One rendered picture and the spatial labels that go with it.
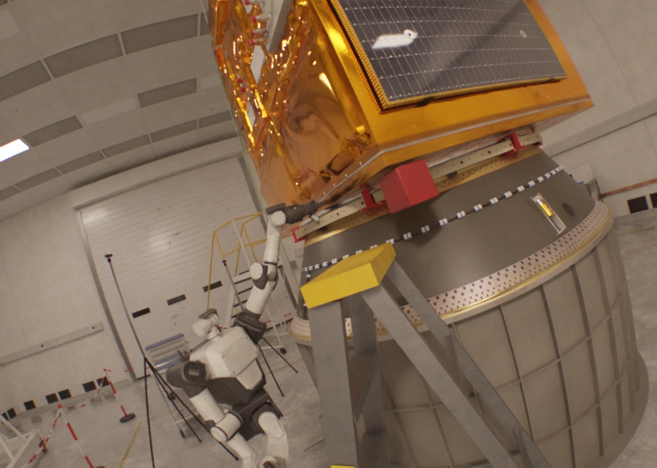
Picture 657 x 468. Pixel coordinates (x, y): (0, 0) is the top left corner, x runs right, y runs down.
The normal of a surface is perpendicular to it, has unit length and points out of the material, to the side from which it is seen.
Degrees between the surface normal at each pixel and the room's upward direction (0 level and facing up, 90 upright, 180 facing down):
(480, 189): 62
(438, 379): 87
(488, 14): 90
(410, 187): 90
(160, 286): 90
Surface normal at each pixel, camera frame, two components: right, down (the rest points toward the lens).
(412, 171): 0.30, -0.17
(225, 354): 0.76, -0.43
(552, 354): -0.02, -0.05
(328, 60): -0.40, 0.11
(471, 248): -0.32, -0.43
